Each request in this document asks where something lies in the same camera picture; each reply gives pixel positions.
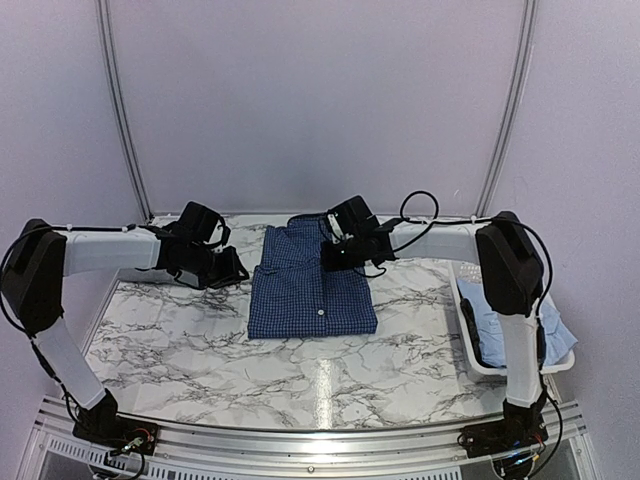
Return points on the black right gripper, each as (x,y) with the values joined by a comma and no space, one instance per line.
(329,261)

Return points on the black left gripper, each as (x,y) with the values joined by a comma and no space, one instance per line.
(230,273)

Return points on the blue checked long sleeve shirt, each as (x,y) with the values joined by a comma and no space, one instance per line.
(294,297)

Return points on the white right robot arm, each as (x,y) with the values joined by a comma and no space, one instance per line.
(503,257)

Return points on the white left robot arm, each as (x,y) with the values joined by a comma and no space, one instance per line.
(193,250)

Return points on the folded grey shirt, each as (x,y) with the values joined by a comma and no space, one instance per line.
(189,280)

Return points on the dark garment in basket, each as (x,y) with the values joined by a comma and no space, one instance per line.
(469,317)

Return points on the white plastic laundry basket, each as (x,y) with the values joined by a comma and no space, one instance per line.
(466,282)

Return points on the light blue shirt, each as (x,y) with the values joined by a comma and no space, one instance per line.
(524,339)

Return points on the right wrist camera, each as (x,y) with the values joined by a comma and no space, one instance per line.
(337,235)

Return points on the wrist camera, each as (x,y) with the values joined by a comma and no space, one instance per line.
(337,235)
(220,236)

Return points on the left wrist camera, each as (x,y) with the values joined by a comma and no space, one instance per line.
(220,236)

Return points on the right aluminium corner post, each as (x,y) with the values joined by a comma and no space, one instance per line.
(513,100)

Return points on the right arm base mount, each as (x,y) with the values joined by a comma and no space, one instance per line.
(496,437)

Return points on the aluminium front frame rail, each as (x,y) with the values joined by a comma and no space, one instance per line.
(190,451)

